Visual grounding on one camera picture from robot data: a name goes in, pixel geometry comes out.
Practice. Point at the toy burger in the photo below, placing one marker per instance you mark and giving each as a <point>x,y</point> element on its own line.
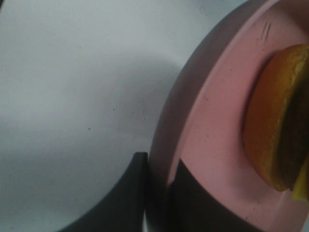
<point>276,125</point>

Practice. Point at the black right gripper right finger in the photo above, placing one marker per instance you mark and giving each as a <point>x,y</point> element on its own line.
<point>193,209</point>

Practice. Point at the pink round plate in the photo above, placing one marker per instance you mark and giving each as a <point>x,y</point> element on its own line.
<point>201,123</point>

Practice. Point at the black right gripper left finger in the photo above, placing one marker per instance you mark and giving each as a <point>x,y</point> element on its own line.
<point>122,209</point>

